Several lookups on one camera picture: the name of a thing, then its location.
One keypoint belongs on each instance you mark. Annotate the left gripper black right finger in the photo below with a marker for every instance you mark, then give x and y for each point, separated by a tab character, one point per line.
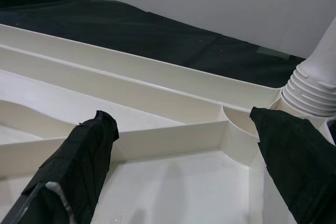
302	171

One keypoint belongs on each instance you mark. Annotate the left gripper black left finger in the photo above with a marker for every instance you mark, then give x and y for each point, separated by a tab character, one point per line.
76	171

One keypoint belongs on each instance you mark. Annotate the white plastic table leg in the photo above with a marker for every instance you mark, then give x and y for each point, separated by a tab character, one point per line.
315	82

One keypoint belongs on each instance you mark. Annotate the white plastic table top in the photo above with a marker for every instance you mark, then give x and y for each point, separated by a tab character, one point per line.
170	176

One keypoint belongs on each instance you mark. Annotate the black tablecloth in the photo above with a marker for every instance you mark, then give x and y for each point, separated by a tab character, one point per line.
157	32

